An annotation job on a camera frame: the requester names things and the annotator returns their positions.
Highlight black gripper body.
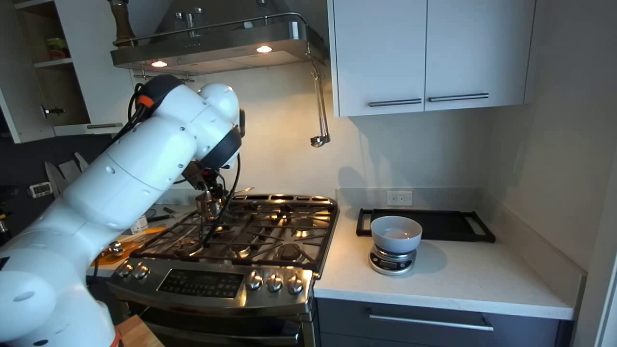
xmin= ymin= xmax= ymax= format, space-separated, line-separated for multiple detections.
xmin=180 ymin=159 xmax=227 ymax=196

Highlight stainless steel gas range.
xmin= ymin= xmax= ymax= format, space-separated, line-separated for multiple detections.
xmin=103 ymin=192 xmax=340 ymax=347

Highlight silver hanging ladle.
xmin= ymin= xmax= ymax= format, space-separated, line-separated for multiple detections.
xmin=308 ymin=59 xmax=333 ymax=150

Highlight stainless steel range hood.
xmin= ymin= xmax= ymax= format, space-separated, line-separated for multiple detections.
xmin=109 ymin=0 xmax=331 ymax=80

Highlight open white shelf cabinet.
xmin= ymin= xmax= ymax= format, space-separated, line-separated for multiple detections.
xmin=0 ymin=0 xmax=152 ymax=144

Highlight wooden robot mounting board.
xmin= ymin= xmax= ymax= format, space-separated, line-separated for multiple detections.
xmin=113 ymin=314 xmax=165 ymax=347

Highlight brown wooden pepper mill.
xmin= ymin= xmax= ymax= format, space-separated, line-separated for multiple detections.
xmin=107 ymin=0 xmax=136 ymax=44

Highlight white bowl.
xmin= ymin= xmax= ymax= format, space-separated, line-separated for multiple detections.
xmin=369 ymin=213 xmax=423 ymax=254

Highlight round kitchen scale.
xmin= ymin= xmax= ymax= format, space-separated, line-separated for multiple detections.
xmin=367 ymin=242 xmax=420 ymax=277

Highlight grey base drawer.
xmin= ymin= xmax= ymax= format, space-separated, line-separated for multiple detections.
xmin=313 ymin=296 xmax=574 ymax=347

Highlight black tray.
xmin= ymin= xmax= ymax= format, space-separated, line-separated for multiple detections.
xmin=354 ymin=206 xmax=497 ymax=244

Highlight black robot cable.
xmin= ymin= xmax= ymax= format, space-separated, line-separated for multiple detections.
xmin=111 ymin=82 xmax=244 ymax=254

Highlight wall-mounted kitchen knives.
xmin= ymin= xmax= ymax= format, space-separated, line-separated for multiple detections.
xmin=42 ymin=150 xmax=92 ymax=196

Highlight white wall outlet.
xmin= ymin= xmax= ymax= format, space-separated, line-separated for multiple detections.
xmin=385 ymin=188 xmax=414 ymax=206

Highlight silver cabinet door handle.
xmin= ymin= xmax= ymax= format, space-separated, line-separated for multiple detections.
xmin=366 ymin=96 xmax=423 ymax=109
xmin=425 ymin=90 xmax=491 ymax=104

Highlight white wall cabinet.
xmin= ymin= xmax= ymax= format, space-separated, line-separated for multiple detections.
xmin=325 ymin=0 xmax=537 ymax=119

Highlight silver drawer handle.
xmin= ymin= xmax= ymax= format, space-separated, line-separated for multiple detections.
xmin=366 ymin=310 xmax=497 ymax=333

